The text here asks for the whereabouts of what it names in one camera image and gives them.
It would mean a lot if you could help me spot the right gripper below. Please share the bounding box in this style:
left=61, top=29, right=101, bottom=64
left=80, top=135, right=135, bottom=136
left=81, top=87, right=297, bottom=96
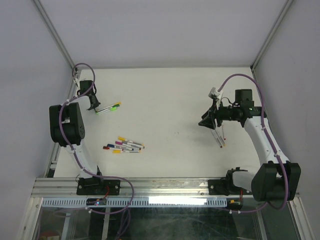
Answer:
left=198, top=99, right=239, bottom=130

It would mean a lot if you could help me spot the red brown capped pen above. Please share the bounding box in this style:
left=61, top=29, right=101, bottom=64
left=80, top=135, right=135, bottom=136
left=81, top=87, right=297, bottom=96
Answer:
left=211, top=130, right=223, bottom=148

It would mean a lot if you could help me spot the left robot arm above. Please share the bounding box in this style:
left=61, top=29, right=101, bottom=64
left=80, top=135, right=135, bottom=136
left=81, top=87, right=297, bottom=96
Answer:
left=49, top=80, right=105, bottom=195

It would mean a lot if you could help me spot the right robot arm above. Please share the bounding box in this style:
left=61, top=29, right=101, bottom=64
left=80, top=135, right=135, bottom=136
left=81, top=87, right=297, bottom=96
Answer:
left=199, top=87, right=301, bottom=202

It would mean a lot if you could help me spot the green capped pen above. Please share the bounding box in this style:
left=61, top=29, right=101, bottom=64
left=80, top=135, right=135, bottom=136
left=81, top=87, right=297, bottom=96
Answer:
left=95, top=104, right=120, bottom=115

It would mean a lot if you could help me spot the yellow capped pen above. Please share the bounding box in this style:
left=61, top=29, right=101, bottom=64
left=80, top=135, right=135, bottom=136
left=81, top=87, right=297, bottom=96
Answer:
left=96, top=102, right=122, bottom=112

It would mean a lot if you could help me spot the opened yellow pen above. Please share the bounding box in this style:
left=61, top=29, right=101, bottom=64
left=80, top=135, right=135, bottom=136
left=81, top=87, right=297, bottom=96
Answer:
left=215, top=129, right=226, bottom=147

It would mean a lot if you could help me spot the pile of capped pens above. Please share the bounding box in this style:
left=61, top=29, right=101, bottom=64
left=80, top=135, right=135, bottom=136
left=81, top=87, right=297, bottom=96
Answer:
left=102, top=136, right=145, bottom=154

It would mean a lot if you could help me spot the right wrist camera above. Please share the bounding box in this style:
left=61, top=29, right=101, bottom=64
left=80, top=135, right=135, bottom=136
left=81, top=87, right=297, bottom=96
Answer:
left=208, top=87, right=224, bottom=102

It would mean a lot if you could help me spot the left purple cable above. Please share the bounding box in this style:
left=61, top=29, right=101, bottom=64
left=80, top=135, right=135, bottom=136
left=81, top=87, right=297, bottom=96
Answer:
left=58, top=62, right=136, bottom=218

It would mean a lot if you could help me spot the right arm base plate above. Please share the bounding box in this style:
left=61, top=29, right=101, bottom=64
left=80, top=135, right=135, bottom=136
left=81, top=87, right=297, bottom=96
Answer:
left=207, top=177, right=252, bottom=196

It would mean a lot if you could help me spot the left frame post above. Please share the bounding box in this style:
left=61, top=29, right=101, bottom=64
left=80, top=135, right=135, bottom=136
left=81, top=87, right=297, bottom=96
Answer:
left=31, top=0, right=75, bottom=69

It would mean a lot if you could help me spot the frame post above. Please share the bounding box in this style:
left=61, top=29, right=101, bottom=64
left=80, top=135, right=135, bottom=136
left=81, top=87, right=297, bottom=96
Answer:
left=250, top=0, right=295, bottom=73
left=31, top=0, right=75, bottom=69

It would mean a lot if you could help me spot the aluminium front rail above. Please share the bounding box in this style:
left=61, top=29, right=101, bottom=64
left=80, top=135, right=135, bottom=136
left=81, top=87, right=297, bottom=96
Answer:
left=31, top=176, right=301, bottom=198

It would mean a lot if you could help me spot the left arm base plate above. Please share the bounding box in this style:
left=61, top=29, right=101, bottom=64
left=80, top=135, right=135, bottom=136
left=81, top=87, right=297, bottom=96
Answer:
left=76, top=176, right=121, bottom=196

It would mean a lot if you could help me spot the slotted cable duct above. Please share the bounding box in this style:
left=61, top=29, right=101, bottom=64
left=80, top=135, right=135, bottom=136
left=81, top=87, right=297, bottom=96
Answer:
left=42, top=196, right=228, bottom=208

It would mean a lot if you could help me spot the right frame post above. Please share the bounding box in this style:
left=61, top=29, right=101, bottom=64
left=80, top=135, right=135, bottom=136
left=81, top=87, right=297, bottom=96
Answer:
left=250, top=0, right=295, bottom=73

